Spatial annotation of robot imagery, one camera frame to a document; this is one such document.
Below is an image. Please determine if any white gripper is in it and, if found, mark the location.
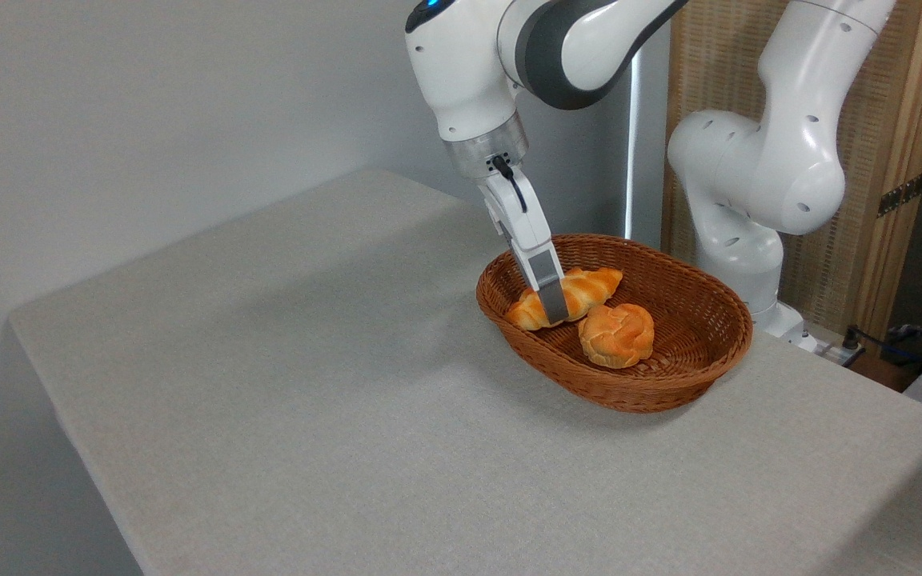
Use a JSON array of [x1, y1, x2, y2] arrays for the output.
[[477, 166, 571, 327]]

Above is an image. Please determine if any long braided bread loaf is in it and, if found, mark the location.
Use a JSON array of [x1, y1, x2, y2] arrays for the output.
[[507, 266, 623, 332]]

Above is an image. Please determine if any round knotted bread roll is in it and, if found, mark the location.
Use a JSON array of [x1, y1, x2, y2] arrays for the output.
[[578, 303, 655, 370]]

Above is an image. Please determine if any brown wicker basket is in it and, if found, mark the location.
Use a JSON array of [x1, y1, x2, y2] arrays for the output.
[[475, 234, 754, 414]]

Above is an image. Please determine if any dark metal screen hinge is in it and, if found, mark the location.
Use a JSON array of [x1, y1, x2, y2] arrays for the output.
[[877, 172, 922, 218]]

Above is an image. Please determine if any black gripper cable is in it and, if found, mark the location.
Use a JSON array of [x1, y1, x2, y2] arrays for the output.
[[491, 154, 527, 214]]

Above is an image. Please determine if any black power cable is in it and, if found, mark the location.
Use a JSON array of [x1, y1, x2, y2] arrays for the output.
[[845, 324, 922, 378]]

